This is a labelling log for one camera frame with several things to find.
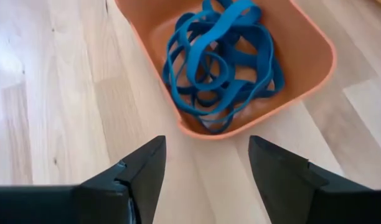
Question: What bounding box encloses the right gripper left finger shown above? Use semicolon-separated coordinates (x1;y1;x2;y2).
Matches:
74;136;166;224

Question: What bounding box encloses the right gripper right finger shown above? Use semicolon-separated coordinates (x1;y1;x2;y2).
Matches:
248;136;330;224

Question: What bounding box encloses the wide blue rubber band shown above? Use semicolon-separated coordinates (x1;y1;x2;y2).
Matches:
186;0;263;91

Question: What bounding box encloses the orange plastic basket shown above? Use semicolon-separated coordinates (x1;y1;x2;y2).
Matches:
114;0;337;141

